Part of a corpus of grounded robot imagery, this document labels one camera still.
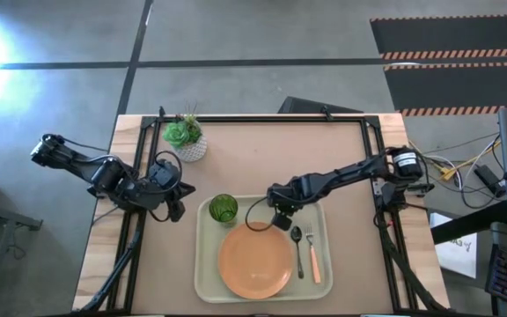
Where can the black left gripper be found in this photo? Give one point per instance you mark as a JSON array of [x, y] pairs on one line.
[[165, 185]]

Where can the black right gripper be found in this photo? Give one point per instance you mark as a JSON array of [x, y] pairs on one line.
[[284, 202]]

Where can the dark metal spoon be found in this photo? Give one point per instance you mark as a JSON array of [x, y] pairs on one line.
[[296, 235]]

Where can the green translucent cup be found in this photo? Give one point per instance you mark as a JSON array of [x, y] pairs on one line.
[[223, 208]]

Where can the orange round plate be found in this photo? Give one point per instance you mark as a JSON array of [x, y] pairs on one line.
[[255, 264]]

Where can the cream plastic tray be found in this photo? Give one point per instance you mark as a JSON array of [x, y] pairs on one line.
[[319, 290]]

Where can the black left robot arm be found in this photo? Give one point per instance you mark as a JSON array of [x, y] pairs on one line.
[[104, 176]]

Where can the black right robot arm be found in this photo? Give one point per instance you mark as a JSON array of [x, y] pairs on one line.
[[350, 171]]

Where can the succulent in white pot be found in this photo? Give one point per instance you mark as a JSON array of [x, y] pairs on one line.
[[189, 141]]

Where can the beige table mat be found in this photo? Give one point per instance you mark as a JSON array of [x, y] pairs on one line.
[[253, 158]]

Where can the black angular panel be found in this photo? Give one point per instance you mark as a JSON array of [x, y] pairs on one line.
[[310, 107]]

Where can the white paper sheet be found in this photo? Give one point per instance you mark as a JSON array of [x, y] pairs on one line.
[[456, 255]]

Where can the black power adapter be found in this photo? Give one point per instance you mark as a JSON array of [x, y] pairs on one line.
[[489, 179]]

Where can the black striped-edge floor mat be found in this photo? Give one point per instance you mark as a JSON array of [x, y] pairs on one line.
[[451, 35], [460, 86]]

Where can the black frame clamp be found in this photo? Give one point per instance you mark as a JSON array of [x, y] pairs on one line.
[[326, 112], [161, 112]]

